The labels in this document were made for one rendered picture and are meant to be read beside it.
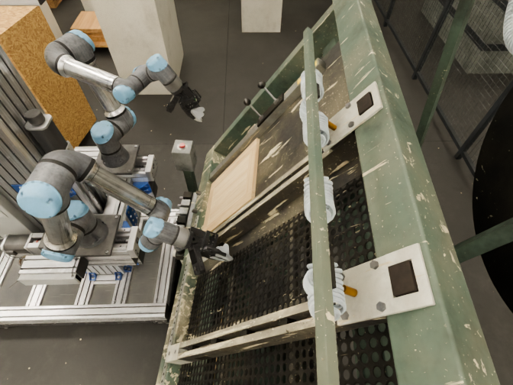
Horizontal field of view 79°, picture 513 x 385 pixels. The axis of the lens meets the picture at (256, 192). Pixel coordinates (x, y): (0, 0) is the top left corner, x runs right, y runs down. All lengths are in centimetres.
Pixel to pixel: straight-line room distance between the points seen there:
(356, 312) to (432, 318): 13
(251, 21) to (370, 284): 487
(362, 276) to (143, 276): 200
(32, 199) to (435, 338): 104
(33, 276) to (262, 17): 442
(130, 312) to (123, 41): 272
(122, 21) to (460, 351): 368
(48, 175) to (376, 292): 95
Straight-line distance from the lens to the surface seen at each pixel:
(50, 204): 111
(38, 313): 265
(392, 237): 63
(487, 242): 110
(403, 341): 58
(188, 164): 213
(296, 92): 143
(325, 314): 46
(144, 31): 378
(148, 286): 243
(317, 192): 55
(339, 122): 89
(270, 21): 527
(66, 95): 351
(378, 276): 61
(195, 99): 152
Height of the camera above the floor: 239
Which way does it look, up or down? 54 degrees down
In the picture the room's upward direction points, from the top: 1 degrees clockwise
